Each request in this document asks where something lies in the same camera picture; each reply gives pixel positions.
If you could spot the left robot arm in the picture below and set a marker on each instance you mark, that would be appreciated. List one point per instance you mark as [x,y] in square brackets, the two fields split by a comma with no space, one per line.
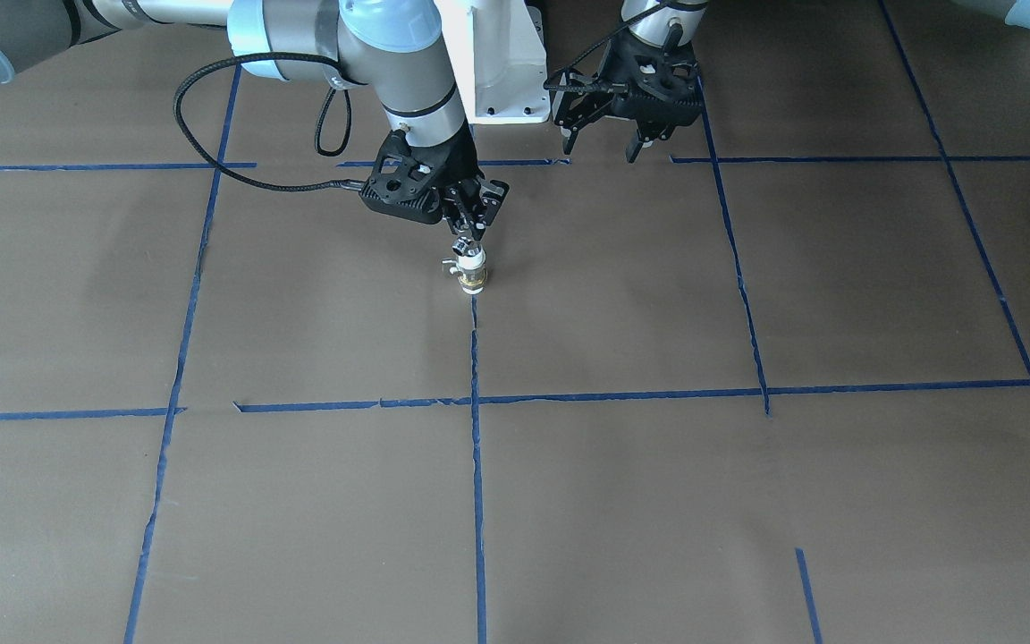
[829,79]

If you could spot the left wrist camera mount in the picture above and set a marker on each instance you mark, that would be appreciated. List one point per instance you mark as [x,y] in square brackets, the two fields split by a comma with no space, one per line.
[679,103]

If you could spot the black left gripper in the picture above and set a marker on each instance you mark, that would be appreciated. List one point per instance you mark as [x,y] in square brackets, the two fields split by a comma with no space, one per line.
[615,95]

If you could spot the chrome angle valve fitting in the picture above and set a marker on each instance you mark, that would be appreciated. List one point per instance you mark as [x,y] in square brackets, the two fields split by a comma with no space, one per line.
[468,257]

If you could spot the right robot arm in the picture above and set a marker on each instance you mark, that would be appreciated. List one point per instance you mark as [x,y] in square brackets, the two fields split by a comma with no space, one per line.
[396,48]

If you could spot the white PPR brass fitting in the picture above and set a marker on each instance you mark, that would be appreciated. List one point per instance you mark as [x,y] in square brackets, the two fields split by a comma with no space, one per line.
[472,278]

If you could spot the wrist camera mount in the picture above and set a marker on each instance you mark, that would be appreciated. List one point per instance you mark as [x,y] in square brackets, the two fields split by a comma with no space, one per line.
[406,180]
[679,103]

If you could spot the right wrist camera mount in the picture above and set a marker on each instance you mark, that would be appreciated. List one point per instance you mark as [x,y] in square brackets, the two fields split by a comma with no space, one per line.
[406,180]

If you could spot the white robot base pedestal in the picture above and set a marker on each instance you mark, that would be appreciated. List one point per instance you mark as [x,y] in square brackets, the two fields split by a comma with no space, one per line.
[498,56]

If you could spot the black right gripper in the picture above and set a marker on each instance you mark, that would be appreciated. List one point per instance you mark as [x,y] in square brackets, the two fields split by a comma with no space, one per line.
[462,168]

